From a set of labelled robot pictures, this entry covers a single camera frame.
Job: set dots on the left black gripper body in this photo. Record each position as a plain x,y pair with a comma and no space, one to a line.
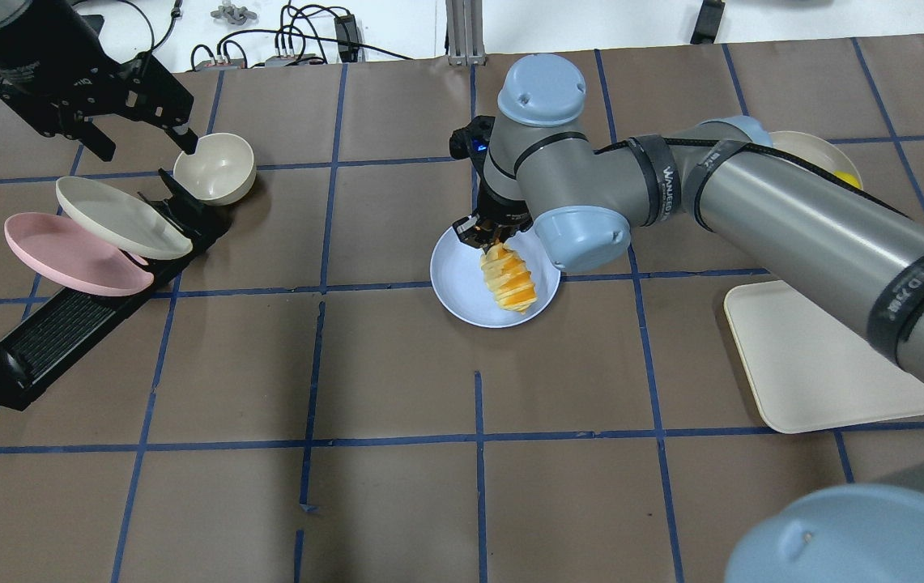
34,66

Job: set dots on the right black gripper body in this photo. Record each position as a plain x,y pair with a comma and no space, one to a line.
496,212

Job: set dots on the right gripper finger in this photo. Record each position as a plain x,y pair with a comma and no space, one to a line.
471,231
503,232

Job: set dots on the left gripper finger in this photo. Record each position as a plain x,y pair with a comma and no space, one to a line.
156,97
83,130

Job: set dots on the blue plate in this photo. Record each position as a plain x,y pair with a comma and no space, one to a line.
458,280

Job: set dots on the striped bread roll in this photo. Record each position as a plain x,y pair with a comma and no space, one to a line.
507,277

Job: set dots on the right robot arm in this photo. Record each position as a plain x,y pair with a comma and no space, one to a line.
853,256

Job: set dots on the cream plate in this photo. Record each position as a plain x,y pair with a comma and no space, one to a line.
120,219

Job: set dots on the pink plate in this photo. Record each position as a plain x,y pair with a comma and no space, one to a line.
61,251

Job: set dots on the cream bowl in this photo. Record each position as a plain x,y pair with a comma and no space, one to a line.
221,171

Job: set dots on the black power adapter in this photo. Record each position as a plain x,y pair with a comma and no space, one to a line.
348,38

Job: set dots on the black dish rack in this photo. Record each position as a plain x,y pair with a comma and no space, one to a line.
66,327

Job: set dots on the white shallow bowl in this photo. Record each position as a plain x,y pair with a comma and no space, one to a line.
813,149

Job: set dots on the white rectangular tray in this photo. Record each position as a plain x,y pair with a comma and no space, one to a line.
806,370

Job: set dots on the yellow lemon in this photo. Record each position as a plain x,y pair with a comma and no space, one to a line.
848,177

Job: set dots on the aluminium frame post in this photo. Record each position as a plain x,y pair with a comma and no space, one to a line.
464,35

